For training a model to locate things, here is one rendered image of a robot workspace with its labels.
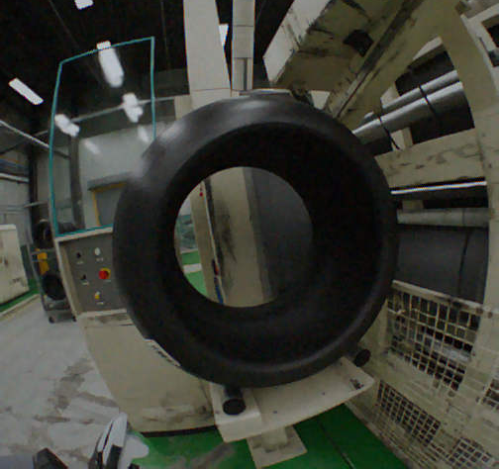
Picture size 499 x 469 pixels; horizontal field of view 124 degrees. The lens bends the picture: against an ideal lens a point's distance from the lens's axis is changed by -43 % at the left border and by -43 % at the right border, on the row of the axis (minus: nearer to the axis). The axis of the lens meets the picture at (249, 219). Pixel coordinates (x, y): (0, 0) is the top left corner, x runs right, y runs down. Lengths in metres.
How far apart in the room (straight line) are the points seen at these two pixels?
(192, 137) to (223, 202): 0.39
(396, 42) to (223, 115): 0.43
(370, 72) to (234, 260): 0.65
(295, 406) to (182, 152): 0.55
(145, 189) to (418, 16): 0.60
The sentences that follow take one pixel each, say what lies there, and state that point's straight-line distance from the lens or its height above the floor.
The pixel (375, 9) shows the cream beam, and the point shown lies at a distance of 0.61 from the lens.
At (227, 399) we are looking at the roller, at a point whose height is 0.92.
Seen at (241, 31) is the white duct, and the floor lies 2.21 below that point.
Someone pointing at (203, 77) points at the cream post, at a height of 1.71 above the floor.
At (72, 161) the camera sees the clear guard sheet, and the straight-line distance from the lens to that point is 1.16.
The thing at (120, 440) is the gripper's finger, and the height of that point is 0.98.
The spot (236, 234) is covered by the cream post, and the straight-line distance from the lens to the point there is 0.70.
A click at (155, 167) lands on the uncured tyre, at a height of 1.32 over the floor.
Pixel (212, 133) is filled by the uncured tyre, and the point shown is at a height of 1.36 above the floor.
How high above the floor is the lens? 1.25
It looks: 3 degrees down
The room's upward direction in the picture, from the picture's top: 9 degrees counter-clockwise
